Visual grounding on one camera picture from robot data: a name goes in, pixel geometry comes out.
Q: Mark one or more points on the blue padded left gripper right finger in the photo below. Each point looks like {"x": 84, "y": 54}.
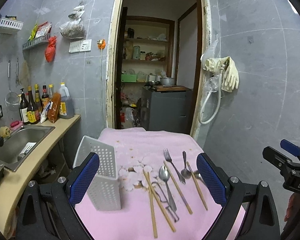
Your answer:
{"x": 215, "y": 179}

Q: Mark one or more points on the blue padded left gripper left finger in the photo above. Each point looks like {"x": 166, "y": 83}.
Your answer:
{"x": 81, "y": 177}

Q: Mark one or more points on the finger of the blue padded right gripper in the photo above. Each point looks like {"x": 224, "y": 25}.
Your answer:
{"x": 277, "y": 159}
{"x": 290, "y": 147}

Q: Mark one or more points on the white perforated utensil holder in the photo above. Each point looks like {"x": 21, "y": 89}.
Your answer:
{"x": 103, "y": 191}

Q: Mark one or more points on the small silver spoon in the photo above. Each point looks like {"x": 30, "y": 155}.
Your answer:
{"x": 185, "y": 172}

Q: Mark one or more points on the wooden chopstick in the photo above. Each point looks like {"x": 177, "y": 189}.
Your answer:
{"x": 178, "y": 189}
{"x": 154, "y": 225}
{"x": 197, "y": 186}
{"x": 163, "y": 210}

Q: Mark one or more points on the large silver spoon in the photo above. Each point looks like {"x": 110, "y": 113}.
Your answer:
{"x": 165, "y": 176}

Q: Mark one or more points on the person's right hand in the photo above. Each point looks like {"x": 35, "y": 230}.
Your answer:
{"x": 293, "y": 201}

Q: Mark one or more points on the wooden chopstick by fork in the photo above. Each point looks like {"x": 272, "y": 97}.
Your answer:
{"x": 178, "y": 189}

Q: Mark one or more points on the pink floral table cloth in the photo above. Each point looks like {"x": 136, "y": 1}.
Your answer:
{"x": 136, "y": 150}

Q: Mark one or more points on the silver fork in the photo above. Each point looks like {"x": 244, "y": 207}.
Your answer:
{"x": 168, "y": 158}

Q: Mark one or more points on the large dark vinegar jug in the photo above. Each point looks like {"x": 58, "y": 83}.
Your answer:
{"x": 66, "y": 109}

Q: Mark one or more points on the orange sauce pouch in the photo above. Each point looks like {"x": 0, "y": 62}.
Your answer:
{"x": 53, "y": 111}

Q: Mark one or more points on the stainless steel sink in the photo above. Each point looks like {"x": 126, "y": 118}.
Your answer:
{"x": 21, "y": 144}

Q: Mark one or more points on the dark soy sauce bottle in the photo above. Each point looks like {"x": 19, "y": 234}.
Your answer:
{"x": 32, "y": 109}

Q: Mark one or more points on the pump top dark bottle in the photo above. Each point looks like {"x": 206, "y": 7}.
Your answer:
{"x": 23, "y": 108}

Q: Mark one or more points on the cream rubber gloves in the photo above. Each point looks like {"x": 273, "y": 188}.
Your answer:
{"x": 230, "y": 79}

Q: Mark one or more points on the grey metal cabinet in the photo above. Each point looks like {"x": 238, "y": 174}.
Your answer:
{"x": 165, "y": 111}

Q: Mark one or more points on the hanging mesh strainer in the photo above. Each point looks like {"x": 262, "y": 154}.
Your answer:
{"x": 11, "y": 99}

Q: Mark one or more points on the green box on shelf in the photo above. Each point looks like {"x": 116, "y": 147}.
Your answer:
{"x": 130, "y": 78}

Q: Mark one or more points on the aluminium pot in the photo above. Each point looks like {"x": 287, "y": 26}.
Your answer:
{"x": 167, "y": 81}

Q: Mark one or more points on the red plastic bag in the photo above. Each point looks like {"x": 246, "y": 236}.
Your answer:
{"x": 51, "y": 49}

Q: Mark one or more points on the wooden pantry shelving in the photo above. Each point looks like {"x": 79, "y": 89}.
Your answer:
{"x": 147, "y": 48}

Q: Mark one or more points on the clear bag of dried goods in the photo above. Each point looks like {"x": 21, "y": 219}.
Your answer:
{"x": 74, "y": 28}

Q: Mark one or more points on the white wall socket panel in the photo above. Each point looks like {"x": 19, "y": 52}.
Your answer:
{"x": 80, "y": 46}

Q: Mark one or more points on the orange wall plug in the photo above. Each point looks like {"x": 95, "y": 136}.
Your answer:
{"x": 101, "y": 44}

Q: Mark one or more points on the grey wall shelf rack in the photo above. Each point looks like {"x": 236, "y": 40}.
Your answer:
{"x": 36, "y": 41}

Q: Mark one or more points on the white wall basket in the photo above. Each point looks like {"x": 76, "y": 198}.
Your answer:
{"x": 9, "y": 26}

